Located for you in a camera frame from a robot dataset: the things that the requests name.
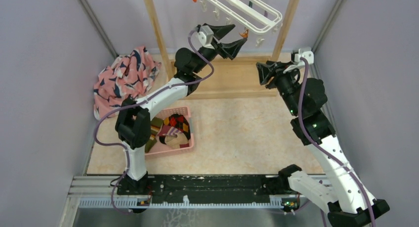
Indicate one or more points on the beige purple sock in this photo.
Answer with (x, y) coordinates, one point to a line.
(173, 137)

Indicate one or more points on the argyle patterned sock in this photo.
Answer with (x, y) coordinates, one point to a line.
(179, 122)

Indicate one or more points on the white plastic clip hanger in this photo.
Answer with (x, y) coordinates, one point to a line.
(256, 15)

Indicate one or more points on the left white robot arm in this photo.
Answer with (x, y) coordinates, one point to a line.
(133, 124)

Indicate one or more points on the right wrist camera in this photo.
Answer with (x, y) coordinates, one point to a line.
(298, 58)

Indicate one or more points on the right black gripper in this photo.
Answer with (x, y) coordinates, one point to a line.
(265, 69)

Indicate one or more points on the pink patterned cloth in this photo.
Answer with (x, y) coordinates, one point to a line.
(130, 75)

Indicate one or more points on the green striped sock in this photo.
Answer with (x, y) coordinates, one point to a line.
(156, 125)

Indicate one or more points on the pink plastic basket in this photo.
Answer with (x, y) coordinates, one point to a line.
(160, 149)

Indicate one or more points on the wooden hanger stand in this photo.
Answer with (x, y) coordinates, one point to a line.
(231, 79)

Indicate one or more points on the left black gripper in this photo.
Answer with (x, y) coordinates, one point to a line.
(229, 50)

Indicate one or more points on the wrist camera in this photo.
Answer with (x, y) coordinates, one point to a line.
(298, 58)
(205, 35)

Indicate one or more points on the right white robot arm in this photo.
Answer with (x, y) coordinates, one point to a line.
(347, 203)

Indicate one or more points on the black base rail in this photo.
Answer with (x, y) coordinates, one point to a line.
(188, 192)

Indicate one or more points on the orange clothes clip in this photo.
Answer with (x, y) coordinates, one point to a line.
(245, 34)

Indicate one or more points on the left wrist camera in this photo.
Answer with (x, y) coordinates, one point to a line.
(205, 35)

